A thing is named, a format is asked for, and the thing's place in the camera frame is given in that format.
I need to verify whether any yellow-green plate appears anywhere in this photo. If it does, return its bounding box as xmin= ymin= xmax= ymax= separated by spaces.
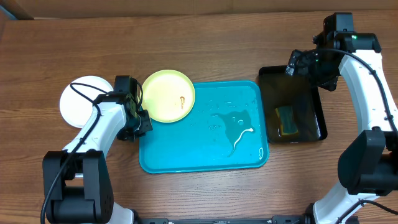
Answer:
xmin=142 ymin=70 xmax=196 ymax=123

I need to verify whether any white plate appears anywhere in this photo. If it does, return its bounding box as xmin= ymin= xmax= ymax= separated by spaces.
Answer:
xmin=59 ymin=76 xmax=113 ymax=128

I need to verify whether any green yellow sponge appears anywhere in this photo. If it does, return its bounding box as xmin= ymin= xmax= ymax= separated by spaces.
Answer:
xmin=275 ymin=106 xmax=298 ymax=136

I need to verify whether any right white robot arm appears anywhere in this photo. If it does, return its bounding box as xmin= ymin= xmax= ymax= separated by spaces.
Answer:
xmin=286 ymin=12 xmax=397 ymax=223

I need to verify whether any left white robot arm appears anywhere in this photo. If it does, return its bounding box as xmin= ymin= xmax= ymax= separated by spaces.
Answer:
xmin=40 ymin=76 xmax=153 ymax=224

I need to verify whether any black water tray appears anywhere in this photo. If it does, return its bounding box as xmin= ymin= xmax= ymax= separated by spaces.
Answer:
xmin=258 ymin=66 xmax=328 ymax=143

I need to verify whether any teal plastic tray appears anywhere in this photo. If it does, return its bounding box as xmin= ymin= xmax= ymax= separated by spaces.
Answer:
xmin=139 ymin=80 xmax=269 ymax=174

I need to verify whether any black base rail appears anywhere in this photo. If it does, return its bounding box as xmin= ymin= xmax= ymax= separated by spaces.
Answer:
xmin=133 ymin=215 xmax=315 ymax=224

